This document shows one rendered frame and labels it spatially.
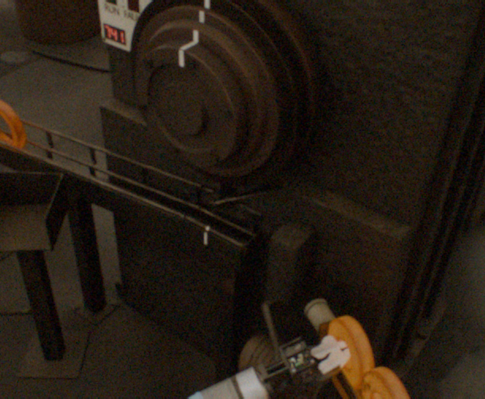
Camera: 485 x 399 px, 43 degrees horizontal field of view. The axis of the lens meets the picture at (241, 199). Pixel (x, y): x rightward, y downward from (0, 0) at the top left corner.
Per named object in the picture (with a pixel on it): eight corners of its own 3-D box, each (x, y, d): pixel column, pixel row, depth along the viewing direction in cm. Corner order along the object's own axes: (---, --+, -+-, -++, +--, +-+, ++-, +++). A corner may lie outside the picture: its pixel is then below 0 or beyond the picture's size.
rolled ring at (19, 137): (20, 162, 211) (28, 157, 213) (17, 120, 198) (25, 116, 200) (-16, 134, 216) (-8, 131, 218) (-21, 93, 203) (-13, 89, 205)
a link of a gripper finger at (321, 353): (350, 333, 130) (311, 352, 129) (354, 347, 134) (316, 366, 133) (344, 322, 132) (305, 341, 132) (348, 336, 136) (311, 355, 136)
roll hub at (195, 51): (152, 133, 150) (145, 24, 133) (246, 175, 138) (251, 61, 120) (136, 143, 146) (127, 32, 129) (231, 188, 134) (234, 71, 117)
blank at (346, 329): (343, 301, 137) (330, 304, 136) (379, 350, 124) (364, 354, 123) (337, 350, 145) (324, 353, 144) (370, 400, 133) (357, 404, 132)
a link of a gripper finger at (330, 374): (343, 370, 129) (305, 389, 129) (344, 374, 130) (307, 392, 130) (333, 353, 133) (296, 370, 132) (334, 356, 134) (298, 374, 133)
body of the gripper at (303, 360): (318, 362, 125) (265, 389, 124) (325, 382, 131) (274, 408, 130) (303, 334, 131) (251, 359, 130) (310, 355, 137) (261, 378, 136)
